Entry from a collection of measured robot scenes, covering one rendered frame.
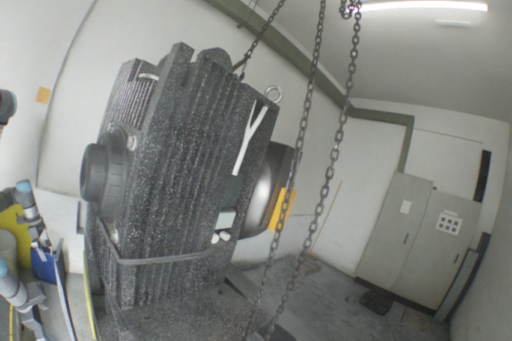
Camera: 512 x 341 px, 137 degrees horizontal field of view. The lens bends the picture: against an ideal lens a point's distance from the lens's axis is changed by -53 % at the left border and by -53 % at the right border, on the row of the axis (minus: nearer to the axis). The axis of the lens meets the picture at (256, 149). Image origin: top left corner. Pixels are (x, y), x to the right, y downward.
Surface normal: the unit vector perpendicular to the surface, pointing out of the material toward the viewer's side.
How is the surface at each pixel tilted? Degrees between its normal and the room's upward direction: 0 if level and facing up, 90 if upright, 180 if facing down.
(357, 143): 90
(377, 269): 90
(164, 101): 90
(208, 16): 90
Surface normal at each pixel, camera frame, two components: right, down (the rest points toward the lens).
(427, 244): -0.70, -0.23
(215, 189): 0.76, 0.24
